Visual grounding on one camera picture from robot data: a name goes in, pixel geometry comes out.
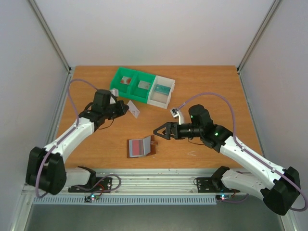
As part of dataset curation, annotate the white floral card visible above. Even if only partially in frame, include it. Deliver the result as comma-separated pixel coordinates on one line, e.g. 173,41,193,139
127,100,140,118

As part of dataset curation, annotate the brown leather card holder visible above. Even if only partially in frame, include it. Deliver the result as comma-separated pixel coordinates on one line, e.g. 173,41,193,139
127,135,158,158

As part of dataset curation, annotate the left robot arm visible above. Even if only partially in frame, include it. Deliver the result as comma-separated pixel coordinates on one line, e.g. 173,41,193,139
26,89,129,195

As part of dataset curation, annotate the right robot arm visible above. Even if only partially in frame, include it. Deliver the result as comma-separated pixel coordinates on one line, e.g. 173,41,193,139
153,104,300,216

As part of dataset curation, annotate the red patterned card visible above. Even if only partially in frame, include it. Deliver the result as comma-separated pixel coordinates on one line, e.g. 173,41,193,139
120,76,131,85

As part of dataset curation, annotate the white vip card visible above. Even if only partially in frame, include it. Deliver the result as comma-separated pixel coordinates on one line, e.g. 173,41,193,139
138,80,151,90

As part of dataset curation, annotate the teal vip card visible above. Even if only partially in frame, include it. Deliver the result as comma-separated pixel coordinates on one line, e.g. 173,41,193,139
154,84,171,95

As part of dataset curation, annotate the left green bin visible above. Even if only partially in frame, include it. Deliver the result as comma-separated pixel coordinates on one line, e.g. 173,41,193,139
110,67,138,99

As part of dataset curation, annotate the green bin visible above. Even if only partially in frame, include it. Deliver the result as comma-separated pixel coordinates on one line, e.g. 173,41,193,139
110,67,138,99
128,70,155,103

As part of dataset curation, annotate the white bin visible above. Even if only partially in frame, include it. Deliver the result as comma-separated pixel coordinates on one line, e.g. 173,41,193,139
147,76,175,109

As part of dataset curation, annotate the middle green bin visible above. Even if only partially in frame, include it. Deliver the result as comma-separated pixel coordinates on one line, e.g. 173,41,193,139
128,70,155,103

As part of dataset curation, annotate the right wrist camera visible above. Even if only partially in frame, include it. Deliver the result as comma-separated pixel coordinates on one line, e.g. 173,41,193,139
170,108,185,125

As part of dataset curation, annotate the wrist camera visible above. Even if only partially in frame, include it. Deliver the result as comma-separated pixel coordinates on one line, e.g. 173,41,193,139
110,88,119,97
170,108,185,125

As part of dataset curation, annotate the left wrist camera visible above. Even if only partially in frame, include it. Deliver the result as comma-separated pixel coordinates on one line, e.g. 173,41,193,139
110,88,119,97

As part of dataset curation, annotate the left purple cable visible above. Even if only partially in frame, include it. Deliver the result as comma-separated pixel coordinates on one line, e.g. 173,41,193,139
35,78,122,198

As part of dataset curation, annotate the aluminium rail frame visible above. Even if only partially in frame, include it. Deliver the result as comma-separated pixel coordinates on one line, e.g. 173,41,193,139
21,168,287,195

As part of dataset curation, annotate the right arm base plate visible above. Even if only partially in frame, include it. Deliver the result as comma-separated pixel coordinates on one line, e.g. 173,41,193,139
193,177,240,193

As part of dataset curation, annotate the grey slotted cable duct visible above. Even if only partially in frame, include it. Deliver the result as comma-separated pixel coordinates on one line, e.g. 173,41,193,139
33,195,217,205

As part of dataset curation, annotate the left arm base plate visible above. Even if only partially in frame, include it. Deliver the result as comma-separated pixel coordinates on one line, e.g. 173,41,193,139
68,177,113,193

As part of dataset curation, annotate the left frame post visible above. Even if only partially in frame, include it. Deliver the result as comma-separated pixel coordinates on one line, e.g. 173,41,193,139
27,0,72,73

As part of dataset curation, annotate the frame post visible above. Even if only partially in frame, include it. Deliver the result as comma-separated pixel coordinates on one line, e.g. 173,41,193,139
27,0,72,73
236,0,282,75

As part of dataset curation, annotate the right frame post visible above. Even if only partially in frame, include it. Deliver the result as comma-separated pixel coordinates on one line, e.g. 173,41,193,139
236,0,282,75

